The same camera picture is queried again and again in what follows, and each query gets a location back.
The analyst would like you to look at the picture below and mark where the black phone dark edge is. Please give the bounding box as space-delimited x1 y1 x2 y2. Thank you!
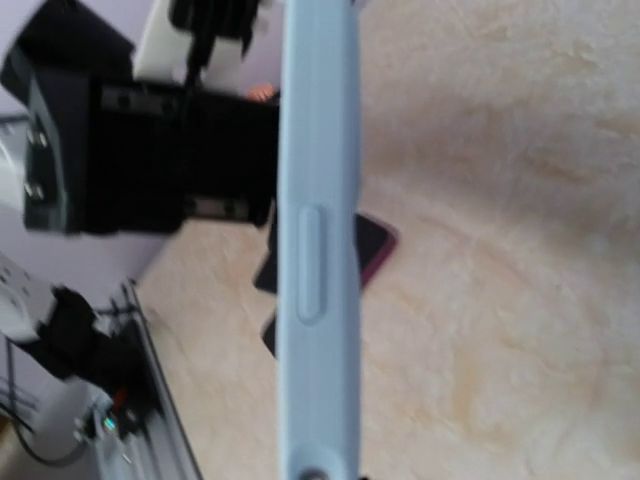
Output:
356 214 399 290

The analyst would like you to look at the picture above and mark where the light blue phone case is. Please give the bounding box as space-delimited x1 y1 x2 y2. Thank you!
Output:
276 0 361 480

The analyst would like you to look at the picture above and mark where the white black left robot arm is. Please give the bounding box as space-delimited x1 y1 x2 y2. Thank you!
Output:
1 1 279 235

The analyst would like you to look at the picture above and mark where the black phone green edge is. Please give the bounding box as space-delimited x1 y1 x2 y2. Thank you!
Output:
253 251 278 295

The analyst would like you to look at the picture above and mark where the red white patterned bowl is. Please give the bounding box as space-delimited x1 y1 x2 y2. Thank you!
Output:
247 83 280 103

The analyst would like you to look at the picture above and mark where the front aluminium rail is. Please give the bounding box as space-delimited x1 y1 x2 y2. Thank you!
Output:
89 280 202 480

